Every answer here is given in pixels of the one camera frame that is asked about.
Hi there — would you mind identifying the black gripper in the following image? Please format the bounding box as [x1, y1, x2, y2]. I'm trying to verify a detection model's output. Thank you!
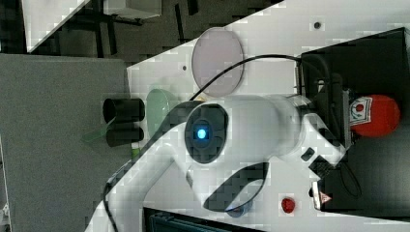
[312, 73, 355, 149]

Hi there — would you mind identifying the red ketchup bottle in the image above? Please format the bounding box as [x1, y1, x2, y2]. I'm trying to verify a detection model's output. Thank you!
[349, 95, 400, 137]

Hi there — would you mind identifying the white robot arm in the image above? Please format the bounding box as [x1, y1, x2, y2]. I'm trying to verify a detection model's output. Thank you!
[84, 94, 347, 232]

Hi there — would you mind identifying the red strawberry toy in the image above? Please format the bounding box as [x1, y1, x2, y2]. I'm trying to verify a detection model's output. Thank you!
[281, 197, 296, 214]

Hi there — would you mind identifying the lavender round plate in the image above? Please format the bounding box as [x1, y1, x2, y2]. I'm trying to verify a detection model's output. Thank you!
[191, 27, 244, 98]

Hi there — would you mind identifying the blue bowl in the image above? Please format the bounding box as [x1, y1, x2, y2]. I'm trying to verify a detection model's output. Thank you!
[226, 202, 252, 218]

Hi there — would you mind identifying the green perforated colander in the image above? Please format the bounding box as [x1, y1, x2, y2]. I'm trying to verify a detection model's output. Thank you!
[146, 89, 180, 137]

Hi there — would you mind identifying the lime green cup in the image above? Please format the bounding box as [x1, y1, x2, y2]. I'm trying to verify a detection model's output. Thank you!
[132, 142, 141, 159]

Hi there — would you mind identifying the large black pot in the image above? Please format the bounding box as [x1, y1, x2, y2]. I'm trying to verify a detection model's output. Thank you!
[102, 99, 145, 123]

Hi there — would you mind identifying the small black pot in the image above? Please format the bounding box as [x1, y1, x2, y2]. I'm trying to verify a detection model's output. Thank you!
[105, 128, 144, 147]

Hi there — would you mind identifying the green slotted spatula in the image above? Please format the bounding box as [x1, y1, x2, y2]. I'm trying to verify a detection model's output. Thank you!
[81, 119, 115, 143]

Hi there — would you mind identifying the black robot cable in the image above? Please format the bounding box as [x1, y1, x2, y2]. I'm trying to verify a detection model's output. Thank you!
[102, 53, 363, 232]

